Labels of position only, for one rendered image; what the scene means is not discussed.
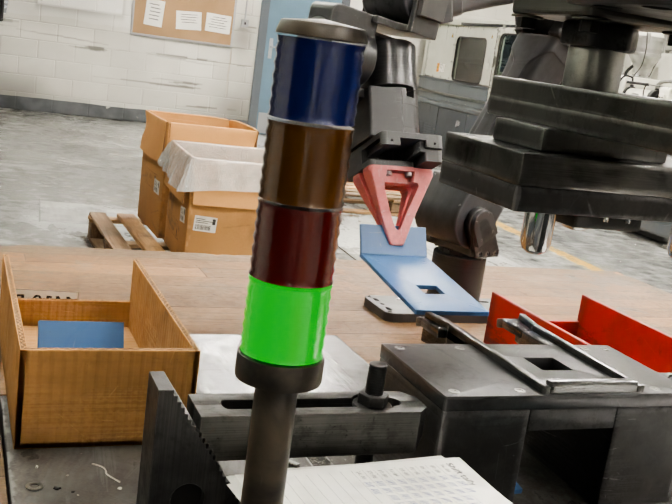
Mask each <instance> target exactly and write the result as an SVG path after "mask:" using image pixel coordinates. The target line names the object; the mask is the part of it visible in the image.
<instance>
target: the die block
mask: <svg viewBox="0 0 672 504"><path fill-rule="evenodd" d="M379 361H381V362H384V363H386V362H385V361H384V360H383V359H382V358H381V357H380V360H379ZM386 364H387V365H388V366H387V372H386V379H385V385H384V391H400V392H403V393H406V394H409V395H412V396H415V397H416V398H417V399H418V400H420V401H421V402H422V403H423V404H424V405H425V406H426V407H427V410H426V417H425V423H424V429H423V435H422V438H421V440H420V442H419V444H418V446H417V448H416V451H415V452H414V453H397V454H374V456H373V461H374V462H380V461H390V460H400V459H411V458H421V457H431V456H443V457H444V458H454V457H455V458H461V459H462V460H463V461H464V462H465V463H466V464H467V465H468V466H469V467H470V468H472V469H473V470H474V471H475V472H476V473H477V474H478V475H479V476H481V477H482V478H483V479H484V480H485V481H486V482H487V483H489V484H490V485H491V486H492V487H493V488H494V489H495V490H497V491H498V492H499V493H500V494H501V495H502V496H504V497H505V498H506V499H508V500H509V501H510V502H513V497H514V491H515V486H516V481H517V476H518V470H519V465H520V460H521V455H522V449H523V448H524V449H525V450H526V451H528V452H529V453H530V454H531V455H533V456H534V457H535V458H536V459H538V460H539V461H540V462H541V463H543V464H544V465H545V466H546V467H548V468H549V469H550V470H551V471H553V472H554V473H555V474H556V475H558V476H559V477H560V478H561V479H563V480H564V481H565V482H566V483H568V484H569V485H570V486H571V487H573V488H574V489H575V490H576V491H577V492H579V493H580V494H581V495H582V496H584V497H585V498H586V499H587V500H589V501H590V502H591V503H592V504H644V503H657V502H668V501H669V499H670V495H671V491H672V406H660V407H618V408H576V409H534V410H492V411H450V412H444V411H442V410H441V409H440V408H439V407H438V406H436V405H435V404H434V403H433V402H432V401H431V400H429V399H428V398H427V397H426V396H425V395H424V394H422V393H421V392H420V391H419V390H418V389H417V388H416V387H414V386H413V385H412V384H411V383H410V382H409V381H407V380H406V379H405V378H404V377H403V376H402V375H400V374H399V373H398V372H397V371H396V370H395V369H393V368H392V367H391V366H390V365H389V364H388V363H386Z"/></svg>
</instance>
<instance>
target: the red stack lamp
mask: <svg viewBox="0 0 672 504"><path fill-rule="evenodd" d="M257 199H258V206H257V208H256V216H257V217H256V220H255V222H254V224H255V231H254V233H253V240H254V242H253V244H252V247H251V248H252V255H251V258H250V264H251V266H250V269H249V274H250V275H251V276H252V277H254V278H256V279H258V280H260V281H263V282H266V283H270V284H274V285H278V286H284V287H291V288H304V289H315V288H324V287H328V286H331V285H332V284H333V274H334V272H335V265H334V264H335V261H336V259H337V256H336V251H337V248H338V238H339V235H340V225H341V222H342V218H341V214H342V212H343V209H344V208H343V207H341V208H335V209H318V208H306V207H298V206H291V205H286V204H281V203H276V202H273V201H269V200H266V199H263V198H261V197H260V196H258V197H257Z"/></svg>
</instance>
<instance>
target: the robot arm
mask: <svg viewBox="0 0 672 504"><path fill-rule="evenodd" d="M513 2H514V0H362V4H363V8H362V11H361V10H358V9H356V8H353V7H350V6H347V5H344V4H342V3H333V2H321V1H315V2H313V3H312V4H311V6H310V11H309V15H308V19H326V20H329V21H333V22H337V23H341V24H345V25H349V26H353V27H357V28H361V29H364V30H366V32H367V38H368V44H367V45H364V44H356V43H349V42H341V41H334V40H327V39H320V38H313V37H305V36H297V37H301V38H308V39H316V40H323V41H330V42H337V43H344V44H351V45H358V46H365V47H366V48H365V51H364V62H363V65H362V76H361V78H360V85H361V89H359V92H358V96H359V100H358V103H357V105H356V108H357V114H356V116H355V126H352V128H354V129H355V130H354V132H353V135H352V138H353V143H352V146H351V148H350V149H351V157H350V159H349V170H348V172H347V179H348V181H347V182H353V183H354V185H355V187H356V189H357V190H358V192H359V194H360V195H361V197H362V199H363V200H364V202H365V204H366V206H367V207H368V209H369V211H370V212H371V214H372V216H373V218H374V220H375V222H376V224H377V225H382V227H383V230H384V232H385V235H386V237H387V240H388V242H389V244H390V245H395V246H402V245H404V243H405V240H406V238H407V235H408V232H409V230H410V227H411V225H412V222H413V219H414V217H415V222H416V225H417V227H425V228H426V241H427V242H430V243H433V244H434V245H435V246H438V247H435V248H434V249H433V255H432V262H433V263H434V264H435V265H437V266H438V267H439V268H440V269H441V270H442V271H443V272H445V273H446V274H447V275H448V276H449V277H450V278H451V279H453V280H454V281H455V282H456V283H457V284H458V285H459V286H461V287H462V288H463V289H464V290H465V291H466V292H467V293H468V294H470V295H471V296H472V297H473V298H474V299H475V300H476V301H478V302H479V303H480V304H481V305H482V306H483V307H484V308H486V309H487V310H488V311H489V307H490V301H491V299H484V298H480V295H481V289H482V284H483V278H484V272H485V266H486V261H487V258H488V257H498V255H499V246H498V242H497V238H496V234H498V231H497V227H496V222H497V220H498V218H499V217H500V215H501V213H502V211H503V209H504V207H502V206H499V205H497V204H494V203H492V202H489V201H486V200H484V199H481V198H479V197H476V196H474V195H471V194H469V193H466V192H463V191H461V190H458V189H456V188H453V187H451V186H448V185H446V184H443V183H440V182H439V177H440V172H438V171H434V172H433V171H432V169H433V168H435V167H437V166H439V165H440V164H442V136H440V135H431V134H420V133H419V112H418V90H417V68H416V47H415V45H414V44H413V43H412V42H410V41H407V40H404V39H397V38H393V37H390V36H387V35H392V36H401V37H409V38H418V39H426V40H436V36H437V32H438V28H439V24H443V23H449V22H453V17H456V16H460V15H462V14H463V13H465V12H470V11H475V10H480V9H486V8H491V7H496V6H502V5H507V4H512V3H513ZM517 22H518V17H515V29H514V31H515V32H516V34H517V37H516V39H515V41H514V43H513V44H512V47H511V49H512V50H511V53H510V56H509V59H508V61H507V64H506V66H505V68H504V70H503V72H502V74H501V76H504V77H511V78H518V79H524V80H531V81H537V82H544V83H550V84H557V85H560V83H561V82H562V80H563V75H564V69H565V64H566V59H567V53H568V48H569V46H567V45H563V44H561V43H560V37H561V32H562V26H563V23H564V22H560V21H554V20H548V19H544V20H537V22H536V28H535V30H534V29H524V28H518V27H517ZM488 103H489V98H488V100H487V102H486V103H485V105H484V107H483V109H482V111H481V112H480V114H479V116H478V118H477V119H476V121H475V123H474V125H473V127H472V128H471V130H470V132H469V133H468V134H478V135H487V136H493V133H494V128H495V122H496V118H497V117H503V116H498V115H494V114H490V113H488V112H487V109H488ZM385 190H390V191H400V194H401V195H402V197H401V202H400V208H399V213H398V218H397V222H396V226H399V228H398V230H397V229H396V228H395V225H394V222H393V219H392V216H391V213H390V208H389V204H388V200H387V195H386V191H385ZM364 306H366V307H367V308H368V309H369V310H371V311H372V312H373V313H375V314H376V315H377V316H379V317H380V318H381V319H383V320H385V321H389V322H416V317H425V315H417V314H414V313H413V312H412V311H411V310H410V309H409V308H408V307H407V306H406V304H405V303H404V302H403V301H402V300H401V299H400V298H399V297H398V296H381V295H366V296H365V300H364ZM439 316H441V317H444V318H447V319H448V320H450V321H451V322H453V323H478V324H487V318H488V316H459V315H439Z"/></svg>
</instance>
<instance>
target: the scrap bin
mask: <svg viewBox="0 0 672 504"><path fill-rule="evenodd" d="M519 314H526V315H527V316H528V317H529V318H531V319H532V320H533V321H534V322H535V323H537V324H538V325H539V326H541V327H543V328H544V329H546V330H548V331H550V332H551V333H553V334H555V335H557V336H558V337H560V338H562V339H564V340H565V341H567V342H569V343H571V344H572V345H608V346H610V347H611V348H613V349H615V350H617V351H619V352H621V353H622V354H624V355H626V356H628V357H630V358H632V359H634V360H635V361H637V362H639V363H641V364H643V365H645V366H646V367H648V368H650V369H652V370H654V371H656V372H658V373H672V336H670V335H668V334H666V333H664V332H662V331H660V330H658V329H656V328H654V327H652V326H650V325H647V324H645V323H643V322H641V321H639V320H637V319H635V318H633V317H631V316H629V315H627V314H625V313H622V312H620V311H618V310H616V309H614V308H612V307H610V306H608V305H606V304H604V303H602V302H600V301H597V300H595V299H593V298H591V297H589V296H587V295H582V298H581V303H580V308H579V313H578V318H577V321H576V320H546V319H544V318H542V317H540V316H538V315H537V314H535V313H533V312H531V311H529V310H528V309H526V308H524V307H522V306H520V305H519V304H517V303H515V302H513V301H511V300H509V299H508V298H506V297H504V296H502V295H500V294H499V293H497V292H492V296H491V301H490V307H489V316H488V318H487V324H486V330H485V335H484V341H483V342H484V343H485V344H517V343H516V342H515V335H513V334H512V333H510V332H509V331H507V330H505V329H504V328H498V327H497V326H496V325H497V319H498V318H505V319H518V318H519Z"/></svg>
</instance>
